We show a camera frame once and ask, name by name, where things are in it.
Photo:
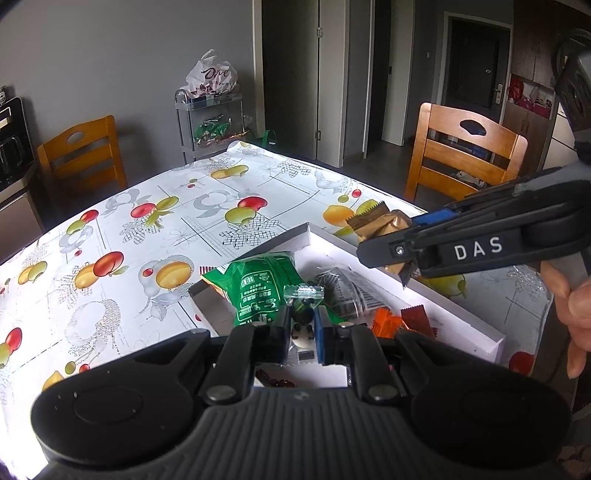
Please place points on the person's right hand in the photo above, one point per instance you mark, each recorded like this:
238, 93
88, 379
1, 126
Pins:
579, 318

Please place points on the newsprint pattern clear packet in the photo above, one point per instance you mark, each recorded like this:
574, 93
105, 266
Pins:
355, 290

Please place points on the wooden wall cabinet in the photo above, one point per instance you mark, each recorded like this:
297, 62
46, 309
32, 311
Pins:
531, 50

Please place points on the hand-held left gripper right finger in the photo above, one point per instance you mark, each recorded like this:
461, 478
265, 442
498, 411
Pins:
323, 339

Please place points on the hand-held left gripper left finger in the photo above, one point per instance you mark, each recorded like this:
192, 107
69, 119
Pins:
279, 344

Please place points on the dark entrance door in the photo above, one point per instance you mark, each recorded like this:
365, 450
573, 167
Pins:
475, 64

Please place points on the long red snack packet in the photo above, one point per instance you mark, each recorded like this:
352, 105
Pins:
418, 318

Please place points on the green wrapped candies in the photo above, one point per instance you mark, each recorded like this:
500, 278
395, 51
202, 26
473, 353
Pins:
214, 129

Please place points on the white cloth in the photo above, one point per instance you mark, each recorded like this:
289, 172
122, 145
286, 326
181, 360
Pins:
468, 177

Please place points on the metal storage cart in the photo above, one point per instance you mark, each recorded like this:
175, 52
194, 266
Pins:
181, 124

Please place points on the white printed plastic bag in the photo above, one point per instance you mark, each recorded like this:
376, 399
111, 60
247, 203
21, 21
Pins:
212, 76

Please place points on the green snack packet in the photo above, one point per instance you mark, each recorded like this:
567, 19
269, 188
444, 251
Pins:
254, 286

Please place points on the silver cabinet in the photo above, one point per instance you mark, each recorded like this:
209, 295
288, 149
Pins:
18, 221

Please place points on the white cardboard box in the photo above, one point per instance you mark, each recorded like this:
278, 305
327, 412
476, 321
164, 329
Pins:
323, 251

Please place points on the black coffee machine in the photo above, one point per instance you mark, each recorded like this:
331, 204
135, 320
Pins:
14, 138

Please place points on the fruit print tablecloth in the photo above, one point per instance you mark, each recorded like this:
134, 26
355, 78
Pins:
138, 277

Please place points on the orange clear snack packet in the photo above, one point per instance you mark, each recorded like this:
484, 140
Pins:
384, 323

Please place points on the small red snack packet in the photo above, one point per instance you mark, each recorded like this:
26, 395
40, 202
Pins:
274, 381

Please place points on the wooden chair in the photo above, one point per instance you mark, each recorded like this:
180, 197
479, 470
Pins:
461, 157
83, 157

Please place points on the brown snack packet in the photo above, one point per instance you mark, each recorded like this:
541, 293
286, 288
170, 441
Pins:
378, 221

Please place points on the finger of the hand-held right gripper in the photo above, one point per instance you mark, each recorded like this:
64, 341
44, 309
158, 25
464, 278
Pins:
508, 230
431, 217

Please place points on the panda candy clear wrapper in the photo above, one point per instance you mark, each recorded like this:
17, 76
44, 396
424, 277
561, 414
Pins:
303, 339

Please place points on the white interior door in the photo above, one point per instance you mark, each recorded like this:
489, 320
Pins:
332, 69

